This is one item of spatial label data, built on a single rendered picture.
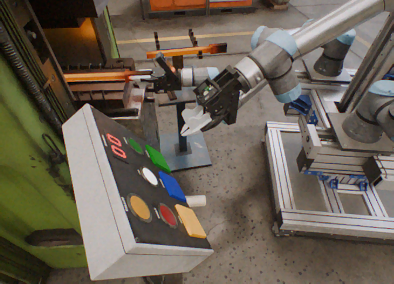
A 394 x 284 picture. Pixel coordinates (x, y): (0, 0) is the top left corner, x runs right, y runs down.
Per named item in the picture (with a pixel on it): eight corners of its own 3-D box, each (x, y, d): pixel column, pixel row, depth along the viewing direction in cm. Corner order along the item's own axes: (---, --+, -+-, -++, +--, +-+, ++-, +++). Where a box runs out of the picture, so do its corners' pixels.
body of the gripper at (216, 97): (189, 91, 60) (226, 60, 58) (204, 109, 66) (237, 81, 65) (203, 107, 55) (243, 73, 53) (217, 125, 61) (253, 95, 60)
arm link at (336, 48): (338, 61, 119) (350, 34, 109) (315, 50, 127) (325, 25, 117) (350, 54, 124) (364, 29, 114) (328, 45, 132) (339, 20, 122)
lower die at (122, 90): (132, 83, 106) (128, 66, 99) (125, 112, 92) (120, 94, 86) (39, 86, 104) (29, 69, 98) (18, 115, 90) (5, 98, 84)
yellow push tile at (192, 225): (192, 209, 57) (177, 203, 51) (207, 236, 53) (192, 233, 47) (186, 213, 57) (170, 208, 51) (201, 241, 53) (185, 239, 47)
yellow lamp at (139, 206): (152, 200, 41) (148, 188, 38) (149, 226, 38) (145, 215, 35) (134, 201, 41) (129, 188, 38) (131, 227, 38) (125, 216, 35)
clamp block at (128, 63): (135, 69, 114) (133, 57, 109) (133, 78, 108) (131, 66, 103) (111, 70, 113) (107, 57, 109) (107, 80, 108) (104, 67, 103)
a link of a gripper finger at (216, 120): (193, 122, 62) (218, 101, 61) (197, 125, 63) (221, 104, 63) (201, 132, 59) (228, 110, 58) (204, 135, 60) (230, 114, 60)
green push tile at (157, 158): (161, 153, 70) (146, 143, 63) (172, 171, 65) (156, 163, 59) (157, 157, 70) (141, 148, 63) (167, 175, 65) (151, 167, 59)
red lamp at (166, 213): (176, 208, 48) (175, 198, 45) (176, 231, 45) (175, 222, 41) (161, 209, 48) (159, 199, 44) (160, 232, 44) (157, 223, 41)
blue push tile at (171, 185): (175, 178, 64) (160, 170, 57) (187, 201, 59) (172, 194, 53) (170, 183, 64) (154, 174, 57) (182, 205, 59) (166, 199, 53)
